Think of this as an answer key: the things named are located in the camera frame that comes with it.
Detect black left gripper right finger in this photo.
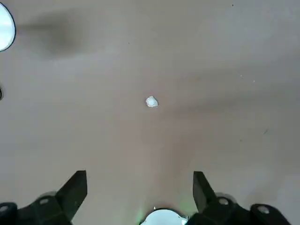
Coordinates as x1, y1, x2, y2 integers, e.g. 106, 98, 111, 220
185, 171, 293, 225

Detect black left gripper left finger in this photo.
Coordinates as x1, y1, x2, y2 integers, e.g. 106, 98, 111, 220
0, 170, 88, 225

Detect small crumpled paper scrap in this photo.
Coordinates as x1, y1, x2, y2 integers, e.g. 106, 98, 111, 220
145, 95, 159, 108

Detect white desk lamp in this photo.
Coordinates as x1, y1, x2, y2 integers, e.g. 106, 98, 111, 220
0, 2, 16, 53

